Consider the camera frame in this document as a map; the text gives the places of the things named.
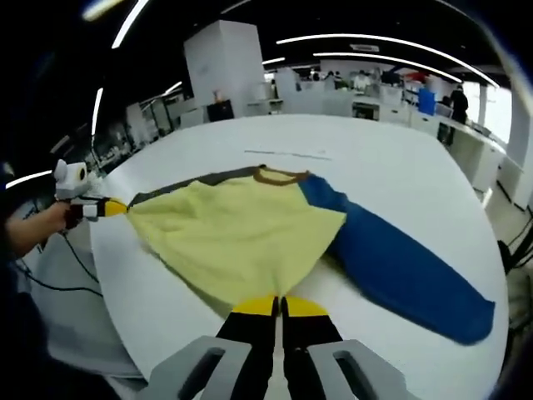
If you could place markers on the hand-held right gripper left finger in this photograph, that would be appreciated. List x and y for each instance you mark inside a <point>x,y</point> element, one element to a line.
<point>195,371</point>

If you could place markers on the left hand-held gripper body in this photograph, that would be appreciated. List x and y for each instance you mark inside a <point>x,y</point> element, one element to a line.
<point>71,183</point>

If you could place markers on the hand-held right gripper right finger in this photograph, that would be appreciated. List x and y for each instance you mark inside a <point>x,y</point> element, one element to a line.
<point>354,371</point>

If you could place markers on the yellow blue grey garment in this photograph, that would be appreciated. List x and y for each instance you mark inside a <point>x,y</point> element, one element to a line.
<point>233,233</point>

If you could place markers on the person's left hand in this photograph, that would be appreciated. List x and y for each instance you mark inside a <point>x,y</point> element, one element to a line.
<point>58,216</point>

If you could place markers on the white ceiling light strip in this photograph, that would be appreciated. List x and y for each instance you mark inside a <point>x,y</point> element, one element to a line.
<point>130,23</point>
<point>375,37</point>
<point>98,110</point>
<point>29,178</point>
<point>375,57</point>

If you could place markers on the black cabinet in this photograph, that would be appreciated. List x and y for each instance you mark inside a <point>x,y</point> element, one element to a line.
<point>220,111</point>

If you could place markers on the white square column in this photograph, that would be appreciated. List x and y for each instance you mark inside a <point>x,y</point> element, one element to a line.
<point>225,66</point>

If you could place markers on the white cabinet row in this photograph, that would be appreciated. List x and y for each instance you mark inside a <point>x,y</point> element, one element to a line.
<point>325,102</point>

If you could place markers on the long white counter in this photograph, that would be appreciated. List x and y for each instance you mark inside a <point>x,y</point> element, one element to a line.
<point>474,150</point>

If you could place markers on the blue bin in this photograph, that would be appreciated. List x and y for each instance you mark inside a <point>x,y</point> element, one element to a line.
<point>427,101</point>

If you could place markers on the ceiling air vent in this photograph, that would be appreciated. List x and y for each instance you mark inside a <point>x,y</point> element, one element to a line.
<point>365,47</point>

